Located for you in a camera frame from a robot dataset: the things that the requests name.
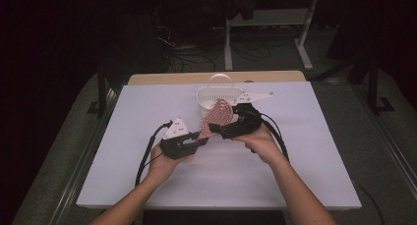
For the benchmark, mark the person's left hand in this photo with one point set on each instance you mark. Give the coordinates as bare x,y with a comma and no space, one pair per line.
164,167

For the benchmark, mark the person's right hand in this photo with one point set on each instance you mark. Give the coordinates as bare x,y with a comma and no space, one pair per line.
264,144

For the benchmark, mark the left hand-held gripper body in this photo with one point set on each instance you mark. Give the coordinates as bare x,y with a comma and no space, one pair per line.
175,146

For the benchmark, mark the white perforated plastic basket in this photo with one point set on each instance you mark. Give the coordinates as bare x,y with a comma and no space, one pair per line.
213,95

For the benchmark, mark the pink hair brush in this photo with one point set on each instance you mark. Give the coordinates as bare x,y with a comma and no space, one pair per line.
218,115

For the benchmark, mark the black metal stand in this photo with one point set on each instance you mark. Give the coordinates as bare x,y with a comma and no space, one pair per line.
373,87
101,90

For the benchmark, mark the wooden table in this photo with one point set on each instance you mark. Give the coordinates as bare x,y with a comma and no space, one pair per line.
183,78

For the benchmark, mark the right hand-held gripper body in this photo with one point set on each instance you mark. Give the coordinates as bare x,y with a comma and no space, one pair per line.
249,122

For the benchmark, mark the white desk frame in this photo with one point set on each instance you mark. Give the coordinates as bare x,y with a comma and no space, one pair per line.
267,18

